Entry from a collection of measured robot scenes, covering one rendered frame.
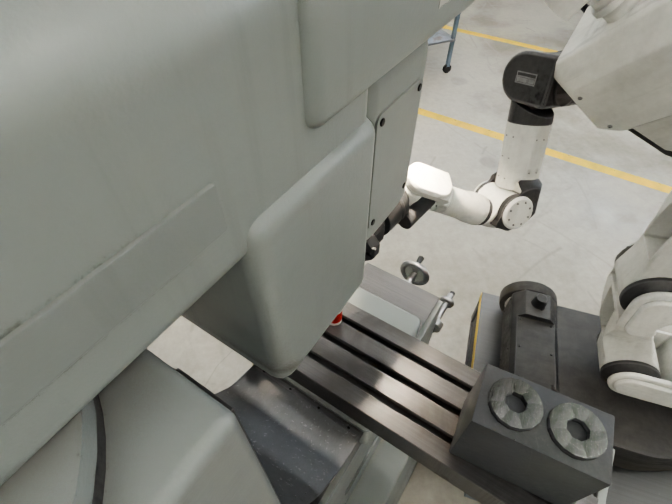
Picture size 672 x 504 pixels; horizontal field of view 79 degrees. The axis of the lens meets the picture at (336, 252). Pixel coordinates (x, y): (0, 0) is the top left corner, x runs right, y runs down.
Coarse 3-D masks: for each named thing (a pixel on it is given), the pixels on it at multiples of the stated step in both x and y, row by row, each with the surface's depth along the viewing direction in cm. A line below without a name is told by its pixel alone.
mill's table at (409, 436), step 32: (352, 320) 105; (320, 352) 99; (352, 352) 101; (384, 352) 99; (416, 352) 99; (320, 384) 93; (352, 384) 93; (384, 384) 93; (416, 384) 94; (448, 384) 93; (352, 416) 95; (384, 416) 89; (416, 416) 90; (448, 416) 89; (416, 448) 85; (448, 448) 84; (448, 480) 87; (480, 480) 81
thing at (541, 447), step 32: (480, 384) 75; (512, 384) 73; (480, 416) 70; (512, 416) 69; (544, 416) 70; (576, 416) 69; (608, 416) 70; (480, 448) 76; (512, 448) 70; (544, 448) 67; (576, 448) 66; (608, 448) 67; (512, 480) 79; (544, 480) 73; (576, 480) 67; (608, 480) 64
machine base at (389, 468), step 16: (384, 448) 150; (368, 464) 147; (384, 464) 147; (400, 464) 147; (368, 480) 144; (384, 480) 144; (400, 480) 146; (352, 496) 140; (368, 496) 140; (384, 496) 140; (400, 496) 147
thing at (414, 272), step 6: (420, 258) 150; (402, 264) 152; (408, 264) 150; (414, 264) 149; (420, 264) 148; (402, 270) 154; (408, 270) 153; (414, 270) 151; (420, 270) 148; (426, 270) 148; (408, 276) 151; (414, 276) 151; (420, 276) 152; (426, 276) 149; (414, 282) 155; (420, 282) 153; (426, 282) 151
